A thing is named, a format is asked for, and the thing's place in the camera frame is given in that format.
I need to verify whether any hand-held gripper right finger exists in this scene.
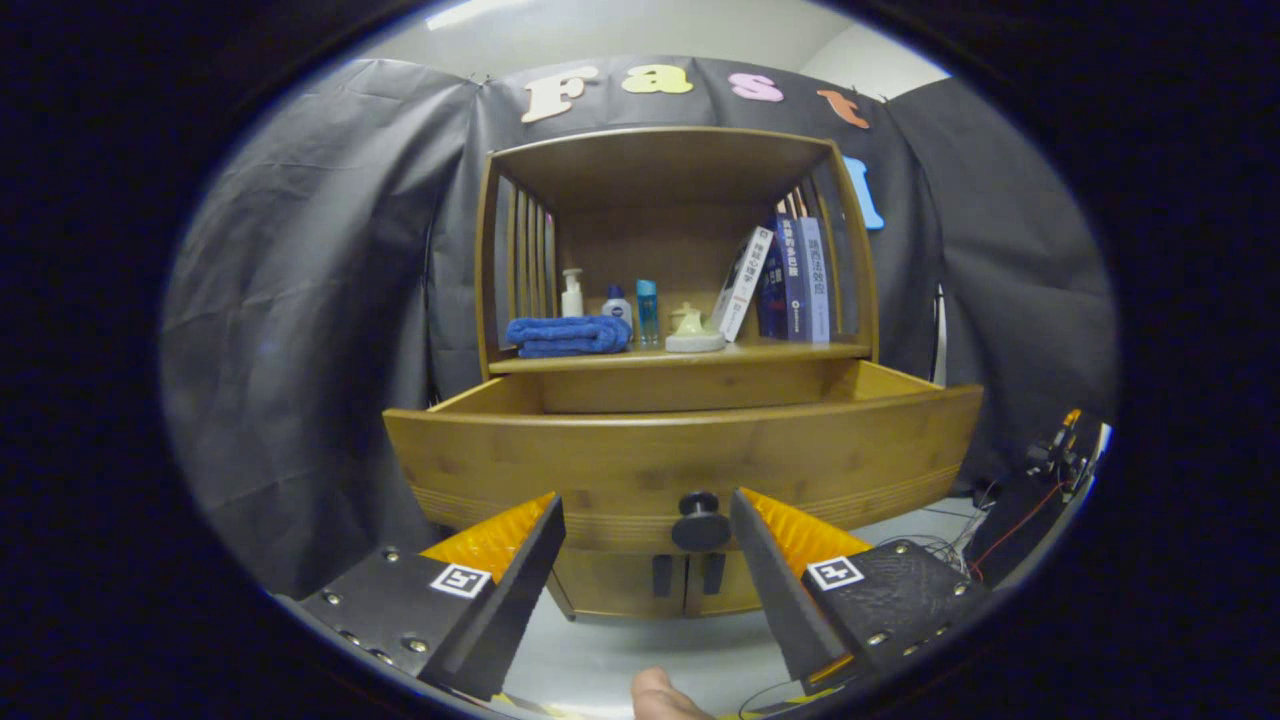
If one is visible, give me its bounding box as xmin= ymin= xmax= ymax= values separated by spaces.
xmin=730 ymin=488 xmax=991 ymax=698

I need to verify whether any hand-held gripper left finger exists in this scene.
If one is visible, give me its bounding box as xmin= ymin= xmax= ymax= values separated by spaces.
xmin=275 ymin=493 xmax=567 ymax=703

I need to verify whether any wooden drawer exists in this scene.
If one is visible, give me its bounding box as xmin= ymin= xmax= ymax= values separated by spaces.
xmin=383 ymin=358 xmax=986 ymax=556

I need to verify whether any pale green soap dish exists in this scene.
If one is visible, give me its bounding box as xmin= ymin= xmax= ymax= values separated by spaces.
xmin=664 ymin=305 xmax=728 ymax=354

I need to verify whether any wooden cabinet door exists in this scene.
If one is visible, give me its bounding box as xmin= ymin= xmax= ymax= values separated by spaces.
xmin=548 ymin=548 xmax=691 ymax=621
xmin=685 ymin=550 xmax=766 ymax=617

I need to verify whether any wooden countertop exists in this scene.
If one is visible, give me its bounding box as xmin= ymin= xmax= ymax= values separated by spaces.
xmin=488 ymin=338 xmax=873 ymax=375

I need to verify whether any wooden cabinet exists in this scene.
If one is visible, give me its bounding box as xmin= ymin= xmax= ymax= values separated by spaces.
xmin=475 ymin=126 xmax=881 ymax=621

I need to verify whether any blue folded towel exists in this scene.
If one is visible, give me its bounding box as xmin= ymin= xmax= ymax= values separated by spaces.
xmin=506 ymin=315 xmax=633 ymax=359

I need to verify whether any white book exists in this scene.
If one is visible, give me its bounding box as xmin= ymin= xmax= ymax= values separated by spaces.
xmin=710 ymin=226 xmax=776 ymax=343

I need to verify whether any light blue book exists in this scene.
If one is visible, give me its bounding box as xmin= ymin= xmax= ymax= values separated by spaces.
xmin=798 ymin=215 xmax=831 ymax=344

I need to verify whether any black equipment with orange part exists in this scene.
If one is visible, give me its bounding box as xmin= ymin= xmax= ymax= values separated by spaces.
xmin=1025 ymin=408 xmax=1086 ymax=491

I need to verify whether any black backdrop cloth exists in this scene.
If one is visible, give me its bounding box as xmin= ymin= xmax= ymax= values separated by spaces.
xmin=160 ymin=55 xmax=1119 ymax=601

